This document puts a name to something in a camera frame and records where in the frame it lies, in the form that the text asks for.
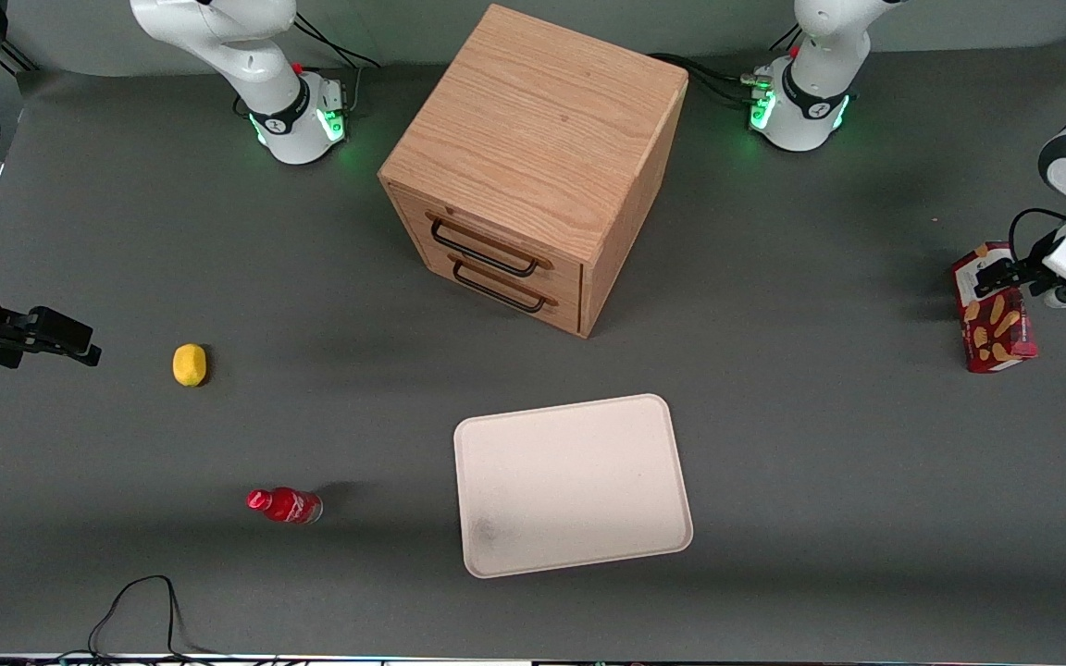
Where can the red tartan cookie box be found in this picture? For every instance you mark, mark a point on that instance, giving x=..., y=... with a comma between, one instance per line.
x=1005, y=338

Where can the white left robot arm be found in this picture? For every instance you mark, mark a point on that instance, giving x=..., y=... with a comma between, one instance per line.
x=811, y=111

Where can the white rectangular tray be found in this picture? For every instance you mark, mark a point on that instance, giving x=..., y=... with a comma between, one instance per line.
x=573, y=486

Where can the yellow lemon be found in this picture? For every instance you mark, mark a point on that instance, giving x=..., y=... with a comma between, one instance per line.
x=189, y=364

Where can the red plastic bottle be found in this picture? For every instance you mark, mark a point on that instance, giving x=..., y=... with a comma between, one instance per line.
x=285, y=506

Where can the wooden drawer front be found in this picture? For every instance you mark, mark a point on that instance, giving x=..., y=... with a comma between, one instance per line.
x=563, y=314
x=413, y=208

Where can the wooden two-drawer cabinet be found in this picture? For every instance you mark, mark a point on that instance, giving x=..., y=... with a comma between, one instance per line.
x=533, y=139

